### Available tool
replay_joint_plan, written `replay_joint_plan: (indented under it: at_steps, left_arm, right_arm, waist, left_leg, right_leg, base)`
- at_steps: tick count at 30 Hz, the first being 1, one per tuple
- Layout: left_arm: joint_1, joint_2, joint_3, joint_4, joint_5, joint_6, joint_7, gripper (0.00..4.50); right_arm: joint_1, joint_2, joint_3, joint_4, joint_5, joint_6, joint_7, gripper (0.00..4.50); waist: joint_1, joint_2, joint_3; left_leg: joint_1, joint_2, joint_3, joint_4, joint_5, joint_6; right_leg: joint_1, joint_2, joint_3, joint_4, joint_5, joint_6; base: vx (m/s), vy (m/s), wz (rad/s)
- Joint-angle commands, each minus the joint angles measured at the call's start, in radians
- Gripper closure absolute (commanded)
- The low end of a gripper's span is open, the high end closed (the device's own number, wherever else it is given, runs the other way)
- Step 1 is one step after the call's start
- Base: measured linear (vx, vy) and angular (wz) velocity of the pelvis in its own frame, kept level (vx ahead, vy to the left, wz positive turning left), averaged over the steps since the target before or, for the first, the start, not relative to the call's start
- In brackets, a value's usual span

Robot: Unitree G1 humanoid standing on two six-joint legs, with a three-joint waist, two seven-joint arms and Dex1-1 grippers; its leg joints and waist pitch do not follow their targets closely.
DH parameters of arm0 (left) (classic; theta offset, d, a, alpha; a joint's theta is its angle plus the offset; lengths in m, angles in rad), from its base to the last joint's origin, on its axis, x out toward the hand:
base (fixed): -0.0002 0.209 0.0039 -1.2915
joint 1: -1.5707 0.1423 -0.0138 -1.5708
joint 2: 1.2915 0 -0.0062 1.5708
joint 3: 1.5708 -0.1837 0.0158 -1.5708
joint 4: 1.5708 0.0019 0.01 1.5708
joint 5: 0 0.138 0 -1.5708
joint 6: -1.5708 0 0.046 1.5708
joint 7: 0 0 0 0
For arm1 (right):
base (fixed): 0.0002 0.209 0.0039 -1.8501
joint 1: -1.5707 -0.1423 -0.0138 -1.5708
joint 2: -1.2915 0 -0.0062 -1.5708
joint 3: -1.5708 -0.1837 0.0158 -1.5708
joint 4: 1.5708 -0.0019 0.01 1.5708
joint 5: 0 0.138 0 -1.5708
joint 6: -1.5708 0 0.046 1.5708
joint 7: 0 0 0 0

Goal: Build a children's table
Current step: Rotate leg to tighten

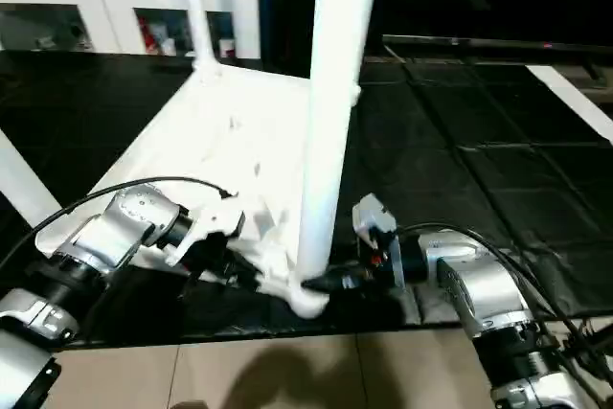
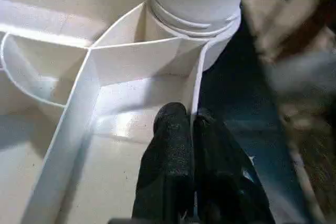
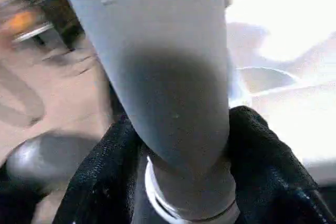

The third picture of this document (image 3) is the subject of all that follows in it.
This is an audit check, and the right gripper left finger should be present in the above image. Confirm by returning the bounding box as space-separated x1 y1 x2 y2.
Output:
52 114 145 224

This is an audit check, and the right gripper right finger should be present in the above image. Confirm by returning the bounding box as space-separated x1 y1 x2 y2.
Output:
226 106 336 224

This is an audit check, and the white plastic table leg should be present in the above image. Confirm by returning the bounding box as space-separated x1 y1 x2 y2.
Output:
52 0 237 222

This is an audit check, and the white metal stool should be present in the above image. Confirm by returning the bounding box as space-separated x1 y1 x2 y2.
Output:
10 22 56 46

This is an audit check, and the black metal stand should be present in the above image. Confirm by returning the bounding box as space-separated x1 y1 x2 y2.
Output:
39 0 85 51

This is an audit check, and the orange plastic item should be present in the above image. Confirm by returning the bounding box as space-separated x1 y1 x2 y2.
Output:
5 9 40 36

